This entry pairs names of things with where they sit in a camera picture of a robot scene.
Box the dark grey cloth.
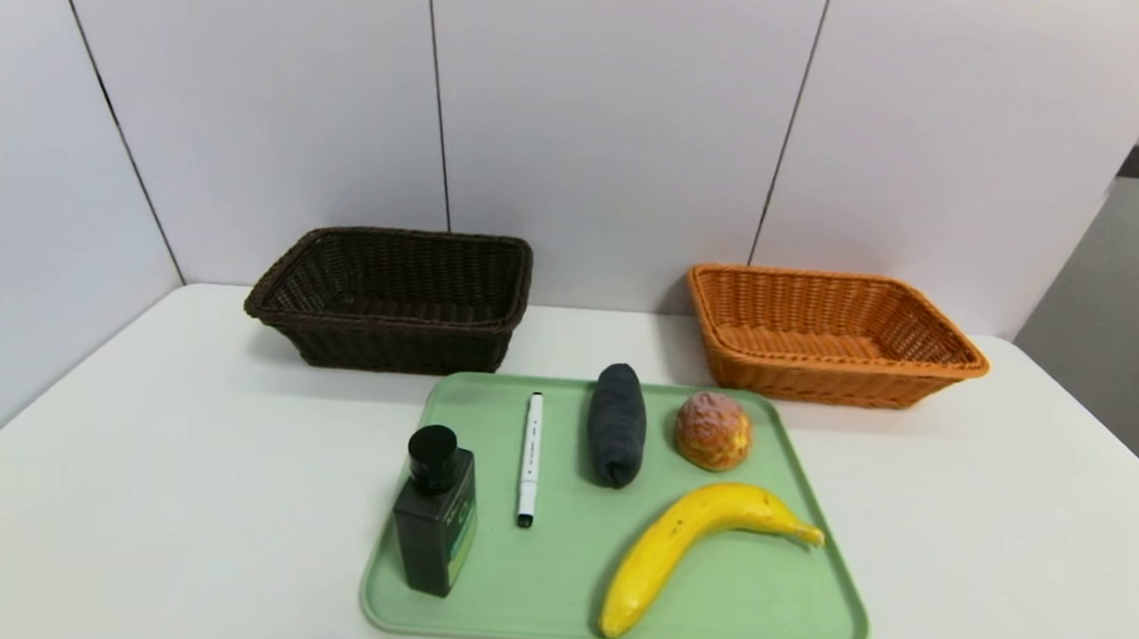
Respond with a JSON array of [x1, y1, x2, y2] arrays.
[[584, 361, 651, 491]]

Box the white marker pen black caps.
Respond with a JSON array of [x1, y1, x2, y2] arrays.
[[516, 391, 545, 531]]

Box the round brown bread bun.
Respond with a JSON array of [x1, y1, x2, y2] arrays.
[[671, 389, 757, 476]]

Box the yellow banana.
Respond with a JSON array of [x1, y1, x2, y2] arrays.
[[596, 474, 830, 639]]

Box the black square pump bottle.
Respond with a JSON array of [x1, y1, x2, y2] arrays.
[[387, 422, 484, 600]]

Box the dark brown wicker basket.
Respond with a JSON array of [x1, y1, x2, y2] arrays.
[[240, 218, 536, 382]]

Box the orange wicker basket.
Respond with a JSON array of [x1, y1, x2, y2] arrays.
[[679, 261, 996, 417]]

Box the light green plastic tray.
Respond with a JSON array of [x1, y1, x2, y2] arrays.
[[357, 363, 888, 639]]

